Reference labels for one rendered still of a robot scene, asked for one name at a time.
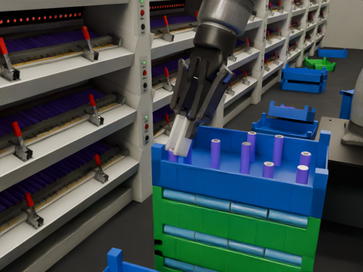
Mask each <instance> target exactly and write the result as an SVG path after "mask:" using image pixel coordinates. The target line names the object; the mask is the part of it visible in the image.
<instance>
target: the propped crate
mask: <svg viewBox="0 0 363 272"><path fill-rule="evenodd" d="M274 102H275V101H270V107H269V111H268V115H270V116H274V117H282V118H289V119H295V120H302V121H310V122H313V121H314V115H315V108H312V110H311V111H309V110H308V109H309V106H307V105H305V107H304V110H299V109H294V108H287V107H279V106H274Z"/></svg>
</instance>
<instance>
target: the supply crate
mask: <svg viewBox="0 0 363 272"><path fill-rule="evenodd" d="M247 134H248V132H246V131H239V130H231V129H225V128H217V127H209V126H202V125H199V128H198V131H197V134H196V137H195V138H194V140H192V164H191V165H189V164H184V163H183V157H181V156H178V162H173V161H169V152H168V151H166V150H165V144H159V143H155V144H153V145H152V146H151V166H152V185H153V186H158V187H163V188H168V189H174V190H177V191H183V192H188V193H193V194H199V195H204V196H209V197H213V198H218V199H223V200H229V201H234V202H240V203H245V204H248V205H254V206H259V207H264V208H269V209H275V210H280V211H284V212H289V213H295V214H300V215H305V216H310V217H316V218H319V219H321V217H322V210H323V206H324V199H325V193H326V187H327V180H328V169H327V166H328V150H329V144H330V137H331V131H325V130H320V136H319V141H315V140H307V139H299V138H291V137H284V144H283V154H282V160H281V166H275V167H274V173H273V179H271V178H265V177H263V165H264V162H267V161H269V162H272V159H273V148H274V137H275V135H270V134H262V133H257V138H256V152H255V160H254V162H251V163H250V173H249V174H243V173H240V160H241V144H242V143H243V142H247ZM212 139H219V140H220V164H219V169H214V168H210V163H211V140H212ZM301 152H309V153H311V162H310V169H309V174H308V181H307V185H306V184H302V183H296V182H295V180H296V174H297V167H298V166H299V162H300V154H301Z"/></svg>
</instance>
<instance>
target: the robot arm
mask: <svg viewBox="0 0 363 272"><path fill-rule="evenodd" d="M255 2H256V0H203V1H202V4H201V7H200V10H199V13H198V16H197V20H198V22H199V23H200V25H199V26H198V28H197V30H196V34H195V36H194V39H193V44H194V50H193V52H192V53H191V55H190V57H189V58H188V59H186V60H183V59H180V60H179V61H178V74H177V79H176V83H175V86H174V90H173V95H172V99H171V103H170V109H173V110H174V113H175V117H174V120H173V123H172V126H171V133H170V136H169V139H168V141H167V144H166V147H165V150H166V151H169V148H173V147H174V148H175V149H174V152H173V154H174V155H177V156H181V157H186V156H187V154H188V151H189V148H190V145H191V142H192V140H194V138H195V137H196V134H197V131H198V128H199V125H200V124H201V123H204V122H207V123H209V122H210V121H211V119H212V117H213V115H214V113H215V111H216V109H217V107H218V105H219V103H220V101H221V99H222V97H223V95H224V93H225V91H226V88H227V86H228V85H229V84H230V82H231V81H232V80H233V79H234V78H235V76H236V75H235V73H233V72H231V71H230V70H229V69H228V68H227V58H228V57H230V56H232V54H233V50H234V47H235V45H236V42H237V37H236V36H242V35H243V34H244V31H245V29H246V26H247V23H248V20H249V17H250V15H251V13H252V11H253V7H254V4H255ZM195 77H196V78H195ZM197 78H198V79H197ZM193 101H194V102H193ZM192 104H193V105H192ZM191 106H192V109H191ZM183 108H184V109H183ZM190 109H191V113H190V115H188V113H189V111H190ZM344 127H345V135H344V136H343V137H342V138H341V142H342V143H343V144H347V145H359V146H363V69H362V70H361V72H360V74H359V76H358V79H357V82H356V85H355V89H354V93H353V98H352V105H351V116H350V120H349V121H347V122H345V123H344Z"/></svg>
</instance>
